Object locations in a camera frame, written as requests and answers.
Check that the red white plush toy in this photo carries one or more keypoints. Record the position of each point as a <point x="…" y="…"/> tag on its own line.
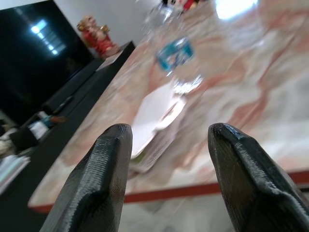
<point x="179" y="3"/>

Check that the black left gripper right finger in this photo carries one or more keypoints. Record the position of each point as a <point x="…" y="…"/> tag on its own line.
<point x="246" y="183"/>

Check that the black remote control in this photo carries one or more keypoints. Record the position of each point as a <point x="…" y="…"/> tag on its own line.
<point x="64" y="103"/>

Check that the black wallet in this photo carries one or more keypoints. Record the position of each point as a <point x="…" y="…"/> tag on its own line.
<point x="23" y="139"/>

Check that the stack of white papers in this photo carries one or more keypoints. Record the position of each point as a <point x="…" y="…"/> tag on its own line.
<point x="10" y="169"/>

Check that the pink marble coffee table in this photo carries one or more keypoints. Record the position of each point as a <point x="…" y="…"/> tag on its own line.
<point x="241" y="84"/>

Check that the clear plastic bottle blue label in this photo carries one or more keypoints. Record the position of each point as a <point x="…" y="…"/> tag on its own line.
<point x="175" y="54"/>

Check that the white paper packet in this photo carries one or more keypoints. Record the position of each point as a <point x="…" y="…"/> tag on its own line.
<point x="154" y="113"/>

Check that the black flat television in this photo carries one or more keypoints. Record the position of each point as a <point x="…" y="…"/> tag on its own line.
<point x="24" y="72"/>

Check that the red gold figurine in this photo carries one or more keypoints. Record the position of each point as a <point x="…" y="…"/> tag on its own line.
<point x="97" y="38"/>

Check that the black low television console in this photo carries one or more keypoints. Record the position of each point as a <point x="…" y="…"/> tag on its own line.
<point x="79" y="91"/>

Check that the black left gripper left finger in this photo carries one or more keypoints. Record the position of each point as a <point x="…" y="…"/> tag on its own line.
<point x="101" y="174"/>

